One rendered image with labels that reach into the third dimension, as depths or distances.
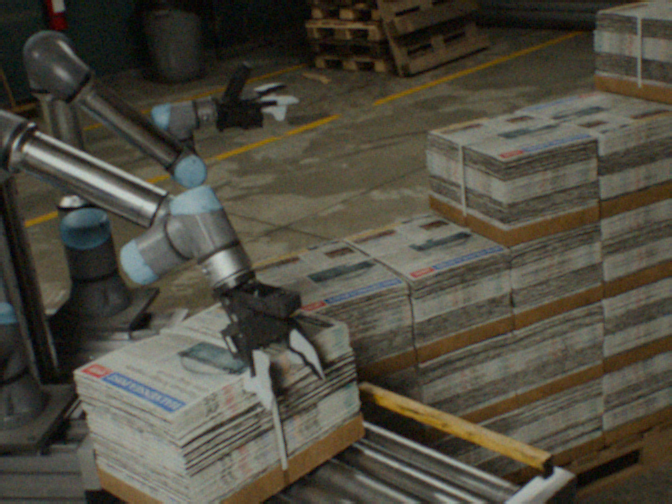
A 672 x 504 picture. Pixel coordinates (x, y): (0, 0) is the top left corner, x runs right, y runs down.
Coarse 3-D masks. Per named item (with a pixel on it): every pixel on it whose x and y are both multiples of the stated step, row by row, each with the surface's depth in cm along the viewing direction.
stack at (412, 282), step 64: (320, 256) 258; (384, 256) 254; (448, 256) 249; (512, 256) 250; (576, 256) 261; (640, 256) 270; (384, 320) 237; (448, 320) 247; (576, 320) 266; (640, 320) 278; (384, 384) 243; (448, 384) 252; (512, 384) 263; (640, 384) 284; (448, 448) 258; (640, 448) 294
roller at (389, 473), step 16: (352, 448) 178; (352, 464) 177; (368, 464) 175; (384, 464) 173; (400, 464) 172; (384, 480) 172; (400, 480) 169; (416, 480) 168; (432, 480) 167; (416, 496) 167; (432, 496) 165; (448, 496) 163; (464, 496) 162
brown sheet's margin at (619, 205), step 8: (664, 184) 266; (640, 192) 263; (648, 192) 265; (656, 192) 266; (664, 192) 267; (616, 200) 260; (624, 200) 261; (632, 200) 263; (640, 200) 264; (648, 200) 266; (656, 200) 267; (600, 208) 260; (608, 208) 260; (616, 208) 261; (624, 208) 262; (632, 208) 264; (600, 216) 261; (608, 216) 261
